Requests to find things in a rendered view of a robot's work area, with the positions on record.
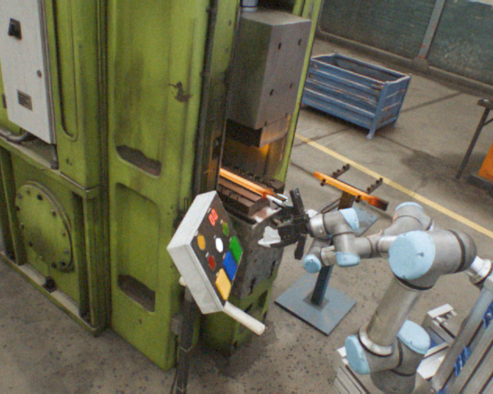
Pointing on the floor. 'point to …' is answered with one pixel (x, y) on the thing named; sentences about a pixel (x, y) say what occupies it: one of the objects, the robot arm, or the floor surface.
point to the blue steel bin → (355, 91)
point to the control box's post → (186, 340)
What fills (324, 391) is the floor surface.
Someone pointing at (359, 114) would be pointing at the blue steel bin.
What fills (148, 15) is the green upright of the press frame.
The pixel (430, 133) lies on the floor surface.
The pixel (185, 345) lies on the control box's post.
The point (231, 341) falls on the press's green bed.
